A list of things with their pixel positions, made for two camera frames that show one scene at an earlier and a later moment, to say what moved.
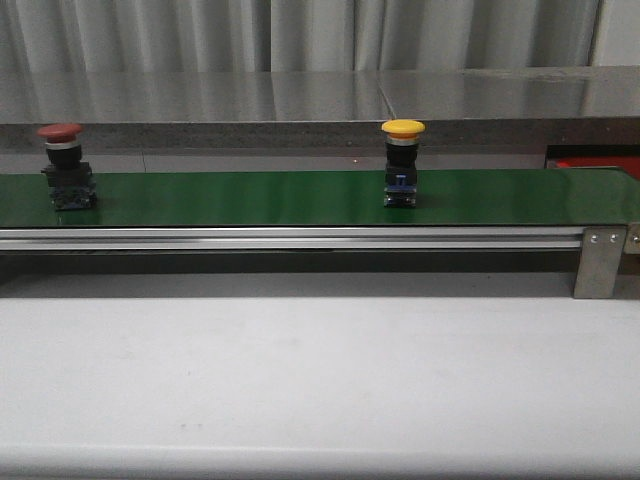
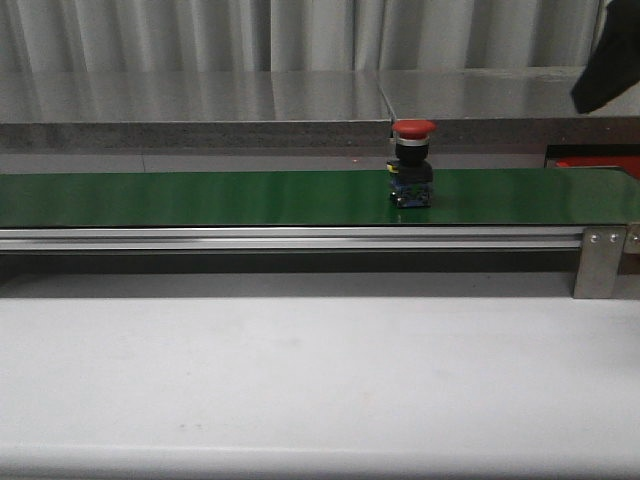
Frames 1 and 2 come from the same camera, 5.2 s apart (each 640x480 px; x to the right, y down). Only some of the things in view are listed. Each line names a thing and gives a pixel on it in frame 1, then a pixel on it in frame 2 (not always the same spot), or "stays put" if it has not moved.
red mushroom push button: [71, 183] -> [411, 172]
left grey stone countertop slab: [198, 110] stays put
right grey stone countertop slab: [553, 106] stays put
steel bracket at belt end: [632, 239] stays put
